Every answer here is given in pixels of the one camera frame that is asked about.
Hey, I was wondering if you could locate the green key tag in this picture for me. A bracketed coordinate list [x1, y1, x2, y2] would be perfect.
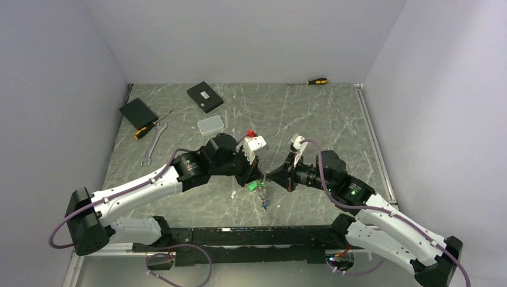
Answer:
[248, 181, 259, 191]

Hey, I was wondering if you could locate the aluminium frame rail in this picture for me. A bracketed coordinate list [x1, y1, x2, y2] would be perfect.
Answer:
[63, 83, 432, 287]

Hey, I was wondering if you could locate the round metal keyring plate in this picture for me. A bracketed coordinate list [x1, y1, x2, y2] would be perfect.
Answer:
[256, 180, 269, 205]

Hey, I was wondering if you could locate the yellow black screwdriver left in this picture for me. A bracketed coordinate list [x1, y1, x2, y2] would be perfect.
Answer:
[135, 110, 172, 140]

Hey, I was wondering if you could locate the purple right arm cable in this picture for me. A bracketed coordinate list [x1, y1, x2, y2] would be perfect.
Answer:
[300, 138, 471, 287]

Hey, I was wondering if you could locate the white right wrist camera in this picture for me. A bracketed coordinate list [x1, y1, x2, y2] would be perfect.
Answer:
[291, 133, 308, 167]

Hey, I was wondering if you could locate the yellow black screwdriver far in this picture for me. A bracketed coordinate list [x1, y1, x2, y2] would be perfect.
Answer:
[288, 78, 328, 86]

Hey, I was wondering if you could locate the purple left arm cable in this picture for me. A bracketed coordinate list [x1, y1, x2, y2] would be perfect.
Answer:
[48, 148, 195, 251]

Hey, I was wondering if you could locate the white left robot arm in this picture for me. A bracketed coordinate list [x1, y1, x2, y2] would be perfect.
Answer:
[64, 133, 267, 256]

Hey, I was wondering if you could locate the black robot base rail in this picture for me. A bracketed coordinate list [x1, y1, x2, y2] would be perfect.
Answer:
[132, 225, 348, 267]

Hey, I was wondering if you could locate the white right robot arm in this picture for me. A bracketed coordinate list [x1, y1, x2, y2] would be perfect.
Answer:
[266, 150, 463, 286]

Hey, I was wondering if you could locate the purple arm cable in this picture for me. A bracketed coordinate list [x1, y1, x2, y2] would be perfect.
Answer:
[48, 148, 195, 251]
[300, 138, 471, 287]

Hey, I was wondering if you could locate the yellow black screwdriver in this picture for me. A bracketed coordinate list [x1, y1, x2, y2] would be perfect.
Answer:
[135, 110, 172, 140]
[288, 78, 328, 86]

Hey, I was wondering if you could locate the black box with label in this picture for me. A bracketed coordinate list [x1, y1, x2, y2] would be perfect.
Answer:
[187, 81, 224, 114]

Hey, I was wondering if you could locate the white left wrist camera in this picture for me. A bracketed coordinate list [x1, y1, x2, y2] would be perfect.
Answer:
[241, 130, 267, 164]

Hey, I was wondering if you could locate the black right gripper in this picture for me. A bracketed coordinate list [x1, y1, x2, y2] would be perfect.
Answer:
[266, 152, 334, 192]

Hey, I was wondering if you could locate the clear plastic container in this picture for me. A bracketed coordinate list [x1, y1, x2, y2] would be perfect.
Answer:
[197, 115, 225, 136]

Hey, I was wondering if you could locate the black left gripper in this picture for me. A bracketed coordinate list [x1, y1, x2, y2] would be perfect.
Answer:
[210, 145, 264, 187]

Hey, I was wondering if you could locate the large silver wrench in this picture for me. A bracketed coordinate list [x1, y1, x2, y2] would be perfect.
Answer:
[140, 122, 167, 167]

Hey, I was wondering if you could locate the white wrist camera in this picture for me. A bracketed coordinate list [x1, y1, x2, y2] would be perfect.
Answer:
[241, 130, 267, 164]
[291, 133, 308, 167]

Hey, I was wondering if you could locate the plain black box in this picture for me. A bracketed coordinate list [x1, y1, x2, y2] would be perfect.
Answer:
[119, 98, 158, 130]

